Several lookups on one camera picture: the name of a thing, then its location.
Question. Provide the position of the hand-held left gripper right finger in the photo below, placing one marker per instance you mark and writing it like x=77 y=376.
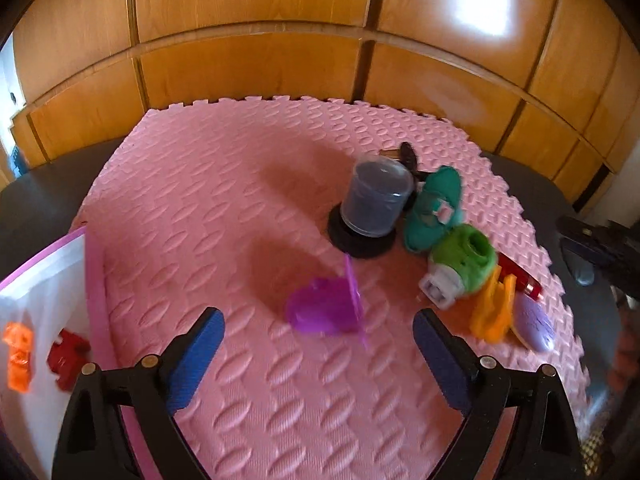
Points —
x=440 y=360

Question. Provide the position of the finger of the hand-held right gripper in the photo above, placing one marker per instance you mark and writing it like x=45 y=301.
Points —
x=577 y=227
x=580 y=260

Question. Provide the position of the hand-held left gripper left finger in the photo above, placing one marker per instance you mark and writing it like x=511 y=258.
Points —
x=196 y=360

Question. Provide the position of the red glossy cylinder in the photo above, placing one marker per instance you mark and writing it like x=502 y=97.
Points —
x=515 y=272

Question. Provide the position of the orange plastic clip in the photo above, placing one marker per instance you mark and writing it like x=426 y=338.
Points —
x=487 y=310

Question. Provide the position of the purple plastic piece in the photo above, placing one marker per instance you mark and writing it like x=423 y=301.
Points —
x=320 y=305

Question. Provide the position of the white storage box pink rim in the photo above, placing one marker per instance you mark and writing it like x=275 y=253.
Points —
x=45 y=280

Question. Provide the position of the black leather table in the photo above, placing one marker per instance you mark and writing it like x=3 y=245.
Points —
x=530 y=185

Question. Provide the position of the lavender oval case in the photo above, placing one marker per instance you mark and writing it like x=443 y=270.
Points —
x=532 y=322

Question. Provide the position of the green and white toy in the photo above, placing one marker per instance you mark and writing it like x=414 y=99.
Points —
x=460 y=255

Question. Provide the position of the red plastic toy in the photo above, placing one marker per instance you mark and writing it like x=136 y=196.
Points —
x=65 y=355

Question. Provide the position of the teal plastic toy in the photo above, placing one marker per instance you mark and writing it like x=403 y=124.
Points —
x=440 y=185

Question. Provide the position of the pink foam puzzle mat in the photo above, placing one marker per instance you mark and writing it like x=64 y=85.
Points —
x=225 y=210

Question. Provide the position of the orange plastic toy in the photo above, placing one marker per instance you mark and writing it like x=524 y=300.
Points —
x=19 y=355

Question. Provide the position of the clear spindle case black base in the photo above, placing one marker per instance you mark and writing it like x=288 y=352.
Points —
x=372 y=195

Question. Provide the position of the wooden panel wardrobe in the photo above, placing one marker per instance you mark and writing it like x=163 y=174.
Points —
x=250 y=75

